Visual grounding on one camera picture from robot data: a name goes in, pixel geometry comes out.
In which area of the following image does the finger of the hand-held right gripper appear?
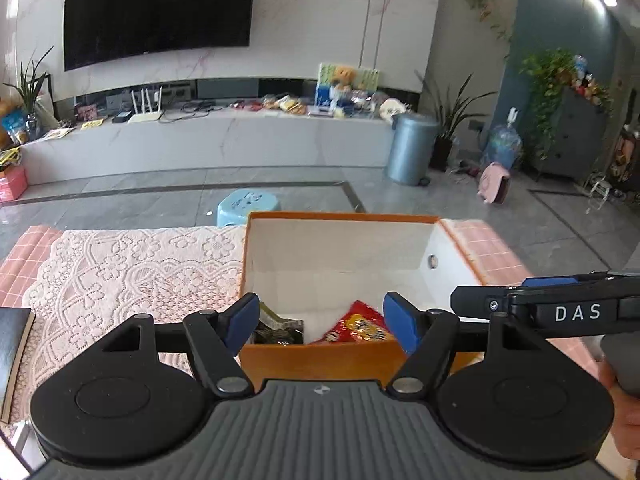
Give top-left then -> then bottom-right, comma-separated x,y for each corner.
449,285 -> 513,323
520,271 -> 640,292

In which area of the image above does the white lace tablecloth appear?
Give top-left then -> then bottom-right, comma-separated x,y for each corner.
10,225 -> 249,422

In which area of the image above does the red snack packet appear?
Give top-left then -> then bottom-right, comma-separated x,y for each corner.
307,300 -> 402,345

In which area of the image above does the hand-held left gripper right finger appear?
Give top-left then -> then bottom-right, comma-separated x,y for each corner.
382,291 -> 553,402

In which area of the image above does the pile of snack packets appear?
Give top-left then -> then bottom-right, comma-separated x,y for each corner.
230,93 -> 309,116

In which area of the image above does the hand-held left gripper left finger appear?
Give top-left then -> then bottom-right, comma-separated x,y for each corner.
92,292 -> 262,402

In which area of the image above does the tangle of black cables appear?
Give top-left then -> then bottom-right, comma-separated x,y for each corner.
164,99 -> 229,122

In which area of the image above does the tall plant in black pot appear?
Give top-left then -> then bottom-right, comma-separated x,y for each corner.
414,72 -> 497,172

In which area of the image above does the grey cabinet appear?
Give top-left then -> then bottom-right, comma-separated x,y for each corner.
532,87 -> 609,184

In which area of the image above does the black television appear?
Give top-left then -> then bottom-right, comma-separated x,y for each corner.
63,0 -> 259,72

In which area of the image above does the green white display board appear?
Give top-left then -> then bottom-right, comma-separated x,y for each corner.
318,62 -> 381,92

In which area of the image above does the pile of plush toys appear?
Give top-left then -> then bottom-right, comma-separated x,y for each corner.
569,54 -> 602,104

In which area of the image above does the white router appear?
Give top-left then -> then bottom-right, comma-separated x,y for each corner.
127,87 -> 164,125

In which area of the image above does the pink box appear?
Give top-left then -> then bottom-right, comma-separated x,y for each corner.
0,165 -> 29,204

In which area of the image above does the white marble TV console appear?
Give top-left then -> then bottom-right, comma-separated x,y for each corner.
19,77 -> 422,187

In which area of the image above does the person's right hand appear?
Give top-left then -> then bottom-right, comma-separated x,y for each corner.
597,358 -> 640,462

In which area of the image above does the orange cardboard box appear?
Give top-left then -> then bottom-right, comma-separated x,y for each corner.
239,211 -> 488,395

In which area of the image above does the black notebook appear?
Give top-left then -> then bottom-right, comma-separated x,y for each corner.
0,306 -> 36,424

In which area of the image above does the trailing green plant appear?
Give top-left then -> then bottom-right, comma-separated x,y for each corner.
519,48 -> 614,162

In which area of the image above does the hanging vine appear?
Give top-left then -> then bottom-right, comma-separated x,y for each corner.
452,0 -> 516,44

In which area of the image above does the leafy plant in glass vase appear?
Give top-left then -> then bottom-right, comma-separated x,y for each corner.
2,45 -> 57,142

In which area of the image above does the blue water jug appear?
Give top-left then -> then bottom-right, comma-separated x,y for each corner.
487,107 -> 524,169

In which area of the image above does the brown teddy bear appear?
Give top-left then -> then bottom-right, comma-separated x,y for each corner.
332,64 -> 356,92

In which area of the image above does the blue plastic stool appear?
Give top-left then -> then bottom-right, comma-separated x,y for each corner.
217,188 -> 284,229

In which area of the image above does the blue snack bag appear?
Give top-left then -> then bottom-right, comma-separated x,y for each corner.
1,109 -> 27,134

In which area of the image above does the dark snack packet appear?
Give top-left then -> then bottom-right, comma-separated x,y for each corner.
252,302 -> 306,346

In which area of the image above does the blue box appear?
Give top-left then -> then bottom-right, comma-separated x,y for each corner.
314,84 -> 342,111

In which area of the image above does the grey-blue trash can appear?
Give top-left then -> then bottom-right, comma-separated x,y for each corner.
385,112 -> 440,186

